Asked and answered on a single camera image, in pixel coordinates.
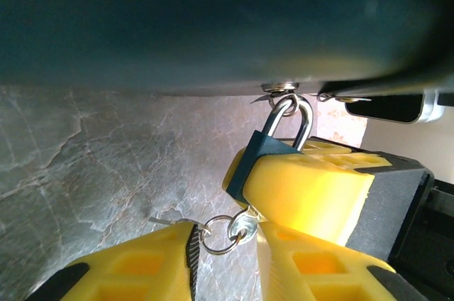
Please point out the blue padlock silver shackle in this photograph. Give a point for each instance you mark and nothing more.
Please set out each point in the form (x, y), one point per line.
(264, 143)

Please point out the small spare silver key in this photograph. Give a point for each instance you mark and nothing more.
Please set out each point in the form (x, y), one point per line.
(159, 221)

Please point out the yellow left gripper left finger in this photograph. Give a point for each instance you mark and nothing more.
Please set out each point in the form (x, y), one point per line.
(170, 244)

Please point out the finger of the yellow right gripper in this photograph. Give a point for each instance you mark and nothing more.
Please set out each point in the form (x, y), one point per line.
(330, 148)
(308, 198)

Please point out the silver tin latch loop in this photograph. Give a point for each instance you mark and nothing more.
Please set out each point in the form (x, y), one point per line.
(280, 85)

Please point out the starry night tin box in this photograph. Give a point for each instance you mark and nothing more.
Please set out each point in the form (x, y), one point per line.
(177, 24)

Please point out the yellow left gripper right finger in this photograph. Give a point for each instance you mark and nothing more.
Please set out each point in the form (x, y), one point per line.
(280, 244)

